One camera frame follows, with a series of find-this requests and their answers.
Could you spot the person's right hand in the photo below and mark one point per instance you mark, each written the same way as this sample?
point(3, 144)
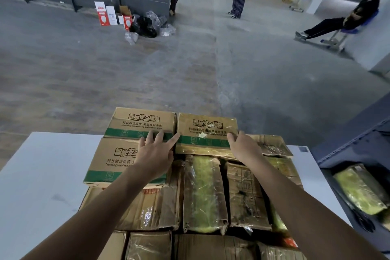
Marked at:
point(246, 148)

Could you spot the person's left hand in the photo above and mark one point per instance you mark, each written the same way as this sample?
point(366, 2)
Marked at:
point(157, 159)

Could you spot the brown taped parcel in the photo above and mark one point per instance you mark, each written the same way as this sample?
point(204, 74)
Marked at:
point(271, 145)

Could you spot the yellow-green taped parcel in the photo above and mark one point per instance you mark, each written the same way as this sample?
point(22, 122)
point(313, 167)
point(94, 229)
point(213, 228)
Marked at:
point(286, 168)

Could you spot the green striped cardboard box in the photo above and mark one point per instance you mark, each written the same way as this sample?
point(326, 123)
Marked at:
point(134, 119)
point(106, 156)

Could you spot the green striped box white scuff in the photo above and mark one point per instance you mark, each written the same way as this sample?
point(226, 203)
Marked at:
point(207, 125)

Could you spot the large taped carton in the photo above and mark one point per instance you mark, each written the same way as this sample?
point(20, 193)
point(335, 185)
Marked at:
point(158, 205)

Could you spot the yellow parcel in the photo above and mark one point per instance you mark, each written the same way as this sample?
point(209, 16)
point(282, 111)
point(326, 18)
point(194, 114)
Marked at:
point(359, 189)

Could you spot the person's right forearm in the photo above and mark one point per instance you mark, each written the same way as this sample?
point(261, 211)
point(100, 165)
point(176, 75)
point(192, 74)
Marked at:
point(320, 217)

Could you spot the grey square table sticker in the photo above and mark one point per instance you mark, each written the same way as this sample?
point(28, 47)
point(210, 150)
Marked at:
point(303, 149)

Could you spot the orange perforated plastic mat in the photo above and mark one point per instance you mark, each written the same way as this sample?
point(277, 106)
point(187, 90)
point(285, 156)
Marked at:
point(289, 242)

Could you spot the dark blue metal shelf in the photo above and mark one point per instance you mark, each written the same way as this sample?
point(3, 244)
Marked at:
point(350, 147)

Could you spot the white table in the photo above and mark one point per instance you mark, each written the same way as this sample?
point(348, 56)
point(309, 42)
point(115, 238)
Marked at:
point(45, 171)

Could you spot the clear plastic bag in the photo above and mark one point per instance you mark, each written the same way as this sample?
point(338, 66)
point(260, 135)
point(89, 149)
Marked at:
point(153, 17)
point(167, 30)
point(131, 38)

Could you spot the black rubbish bag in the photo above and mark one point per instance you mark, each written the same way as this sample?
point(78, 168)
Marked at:
point(144, 28)

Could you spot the small red white carton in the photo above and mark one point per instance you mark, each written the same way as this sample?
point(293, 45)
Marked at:
point(127, 22)

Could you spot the tall red white carton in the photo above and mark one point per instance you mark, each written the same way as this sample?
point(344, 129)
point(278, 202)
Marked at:
point(103, 17)

